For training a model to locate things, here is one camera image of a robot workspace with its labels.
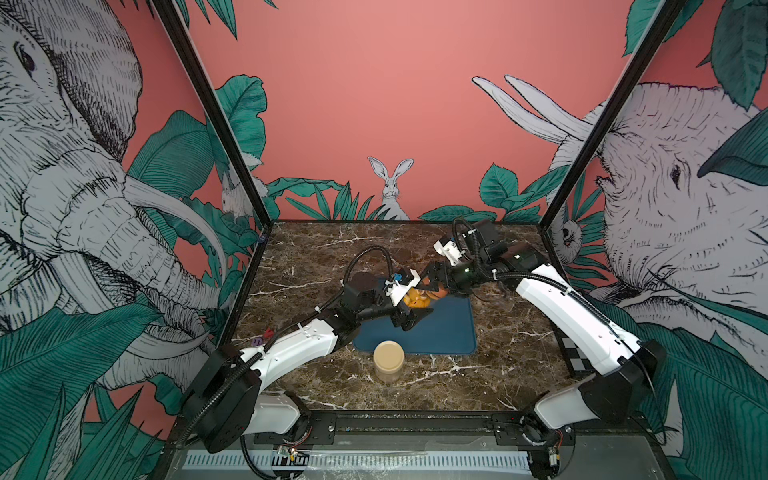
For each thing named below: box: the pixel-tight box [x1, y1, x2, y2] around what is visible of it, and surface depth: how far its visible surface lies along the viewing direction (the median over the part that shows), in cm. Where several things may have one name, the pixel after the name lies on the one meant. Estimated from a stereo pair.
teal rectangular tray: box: [352, 295, 477, 355], surface depth 88 cm
